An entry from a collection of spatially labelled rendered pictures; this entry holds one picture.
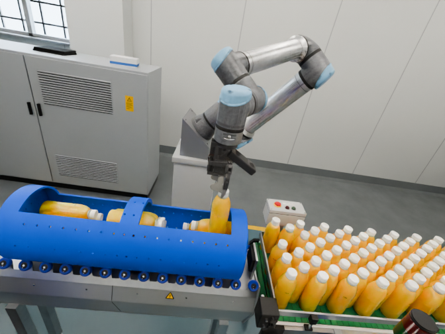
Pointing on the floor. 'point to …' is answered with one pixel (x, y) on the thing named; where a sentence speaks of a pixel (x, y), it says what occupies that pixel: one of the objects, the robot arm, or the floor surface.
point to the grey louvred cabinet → (78, 121)
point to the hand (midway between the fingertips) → (224, 191)
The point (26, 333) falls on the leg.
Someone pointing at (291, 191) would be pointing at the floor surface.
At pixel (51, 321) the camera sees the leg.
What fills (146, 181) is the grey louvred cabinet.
